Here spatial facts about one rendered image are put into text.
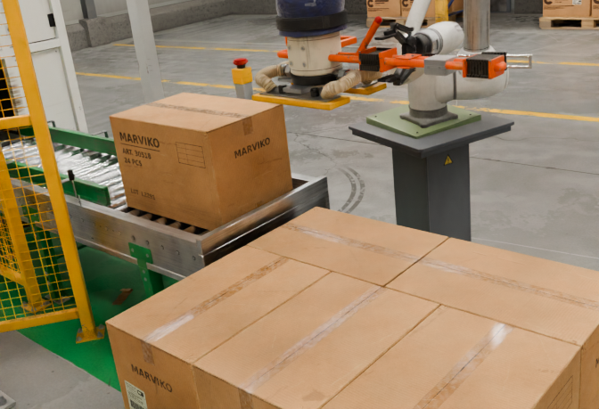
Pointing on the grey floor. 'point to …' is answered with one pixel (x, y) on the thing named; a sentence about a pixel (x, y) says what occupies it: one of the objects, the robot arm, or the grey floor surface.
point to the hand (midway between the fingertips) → (382, 59)
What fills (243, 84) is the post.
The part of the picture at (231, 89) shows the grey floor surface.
